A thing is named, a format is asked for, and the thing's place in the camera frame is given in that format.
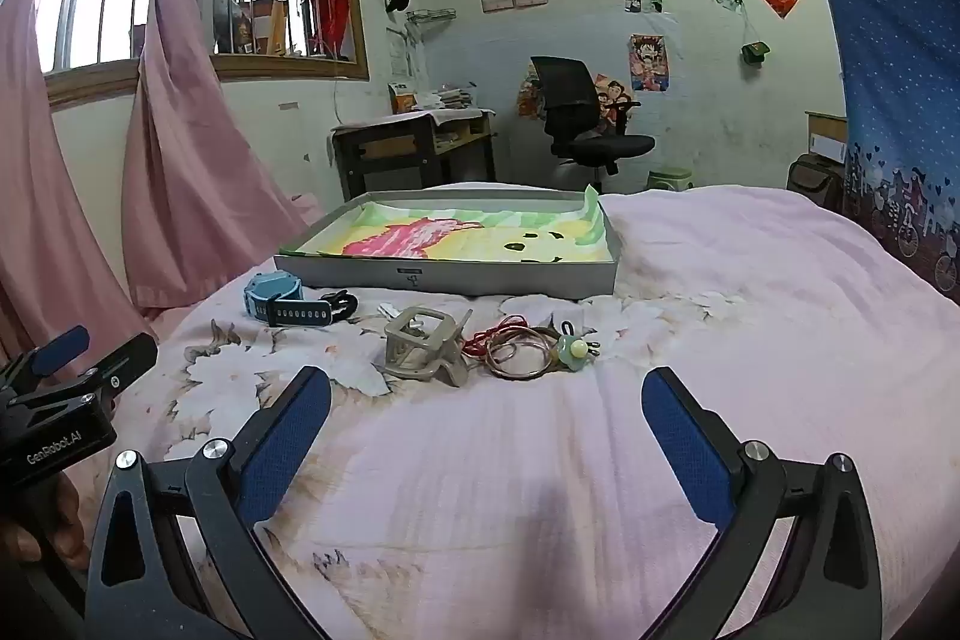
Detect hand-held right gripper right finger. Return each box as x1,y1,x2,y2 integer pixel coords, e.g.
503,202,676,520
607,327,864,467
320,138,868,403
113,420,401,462
641,366,882,640

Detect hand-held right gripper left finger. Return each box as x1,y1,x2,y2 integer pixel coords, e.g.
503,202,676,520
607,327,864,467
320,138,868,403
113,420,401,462
84,366,332,640

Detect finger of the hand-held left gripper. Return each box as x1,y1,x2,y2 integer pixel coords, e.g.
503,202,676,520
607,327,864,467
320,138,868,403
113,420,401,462
15,332,161,417
0,325,92,395

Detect blue smartwatch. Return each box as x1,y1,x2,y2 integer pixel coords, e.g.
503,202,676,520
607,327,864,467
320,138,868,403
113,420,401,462
241,269,335,327

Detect beige hair claw clip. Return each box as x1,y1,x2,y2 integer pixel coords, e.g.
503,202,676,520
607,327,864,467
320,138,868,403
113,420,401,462
382,306,475,387

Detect black hair tie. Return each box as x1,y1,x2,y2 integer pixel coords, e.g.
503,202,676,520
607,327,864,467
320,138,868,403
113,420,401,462
319,289,361,320

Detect brown bangle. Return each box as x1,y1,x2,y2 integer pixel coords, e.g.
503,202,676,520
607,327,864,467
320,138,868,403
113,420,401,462
517,325,571,377

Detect silver metal rings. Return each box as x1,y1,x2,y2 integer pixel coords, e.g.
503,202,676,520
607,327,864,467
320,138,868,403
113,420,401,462
484,329,554,381

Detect red string bracelet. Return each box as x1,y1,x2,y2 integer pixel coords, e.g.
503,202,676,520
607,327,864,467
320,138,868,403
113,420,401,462
461,314,530,356

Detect grey tray box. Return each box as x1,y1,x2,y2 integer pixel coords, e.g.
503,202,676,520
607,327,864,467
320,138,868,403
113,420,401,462
274,186,622,302

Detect person's left hand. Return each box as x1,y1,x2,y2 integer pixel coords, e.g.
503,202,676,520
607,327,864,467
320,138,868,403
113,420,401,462
0,471,92,573

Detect pink floral blanket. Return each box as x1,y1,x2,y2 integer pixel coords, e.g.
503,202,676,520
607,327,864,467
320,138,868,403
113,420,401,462
142,182,960,640

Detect cartoon printed paper liner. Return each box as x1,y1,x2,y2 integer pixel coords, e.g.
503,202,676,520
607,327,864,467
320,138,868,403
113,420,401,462
296,184,612,266

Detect green stool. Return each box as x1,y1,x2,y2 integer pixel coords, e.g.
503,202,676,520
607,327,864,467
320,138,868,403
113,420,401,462
646,166,695,193

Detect brown bag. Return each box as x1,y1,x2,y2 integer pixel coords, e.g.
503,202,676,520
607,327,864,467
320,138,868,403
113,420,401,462
786,154,847,214

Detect wooden desk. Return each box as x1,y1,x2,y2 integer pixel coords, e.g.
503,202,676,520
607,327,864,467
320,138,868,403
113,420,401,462
330,107,500,202

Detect cardboard box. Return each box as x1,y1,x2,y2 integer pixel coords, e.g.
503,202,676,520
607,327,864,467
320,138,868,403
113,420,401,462
805,111,848,163

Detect dark plush toy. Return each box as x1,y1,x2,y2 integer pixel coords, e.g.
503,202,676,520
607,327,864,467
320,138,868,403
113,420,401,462
212,0,252,55

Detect white cloth with books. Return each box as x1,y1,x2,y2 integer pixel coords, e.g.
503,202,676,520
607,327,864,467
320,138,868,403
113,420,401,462
416,83,497,127

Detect black office chair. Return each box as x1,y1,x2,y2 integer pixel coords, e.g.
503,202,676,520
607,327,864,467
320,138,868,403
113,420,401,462
529,55,657,191

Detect white paper sheets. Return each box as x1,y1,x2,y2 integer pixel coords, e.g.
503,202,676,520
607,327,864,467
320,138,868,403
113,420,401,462
386,25,428,80

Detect blue printed cloth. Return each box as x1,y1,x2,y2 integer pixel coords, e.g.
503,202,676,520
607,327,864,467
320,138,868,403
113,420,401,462
795,0,960,311

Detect cartoon family wall poster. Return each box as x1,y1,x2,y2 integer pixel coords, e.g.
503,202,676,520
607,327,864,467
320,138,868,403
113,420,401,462
517,70,635,133

